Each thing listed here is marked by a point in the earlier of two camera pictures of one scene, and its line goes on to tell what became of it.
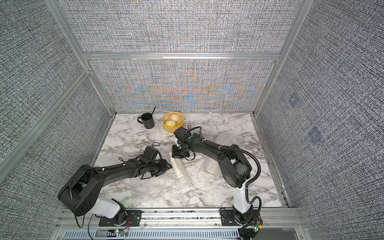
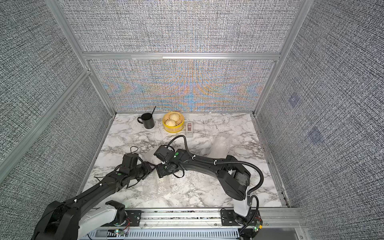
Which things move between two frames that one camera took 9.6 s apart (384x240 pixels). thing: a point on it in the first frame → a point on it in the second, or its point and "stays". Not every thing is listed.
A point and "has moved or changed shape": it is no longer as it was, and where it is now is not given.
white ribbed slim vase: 177,165 has moved or changed shape
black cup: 147,120 stays
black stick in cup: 153,110 stays
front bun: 170,123 stays
